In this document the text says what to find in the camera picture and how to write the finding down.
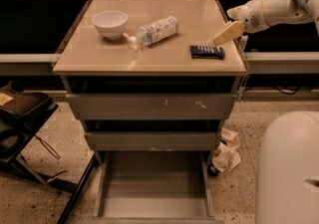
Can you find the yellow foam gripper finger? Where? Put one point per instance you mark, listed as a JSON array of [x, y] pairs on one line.
[[231, 31]]

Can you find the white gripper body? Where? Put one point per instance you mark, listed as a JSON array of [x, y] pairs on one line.
[[251, 15]]

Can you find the blue rxbar blueberry bar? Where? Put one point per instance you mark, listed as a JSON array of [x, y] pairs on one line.
[[206, 52]]

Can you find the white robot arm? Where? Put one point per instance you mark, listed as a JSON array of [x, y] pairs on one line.
[[290, 12]]

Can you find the middle grey drawer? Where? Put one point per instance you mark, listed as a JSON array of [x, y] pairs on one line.
[[153, 135]]

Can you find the top grey drawer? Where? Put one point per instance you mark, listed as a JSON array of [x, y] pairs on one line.
[[152, 98]]

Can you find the bottom grey open drawer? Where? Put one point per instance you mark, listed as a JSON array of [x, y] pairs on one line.
[[148, 187]]

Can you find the white ceramic bowl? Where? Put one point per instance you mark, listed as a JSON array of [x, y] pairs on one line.
[[111, 24]]

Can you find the crumpled beige cloth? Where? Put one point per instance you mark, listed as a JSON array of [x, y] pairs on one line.
[[226, 157]]

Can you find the black chair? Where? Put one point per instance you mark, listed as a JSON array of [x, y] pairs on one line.
[[22, 114]]

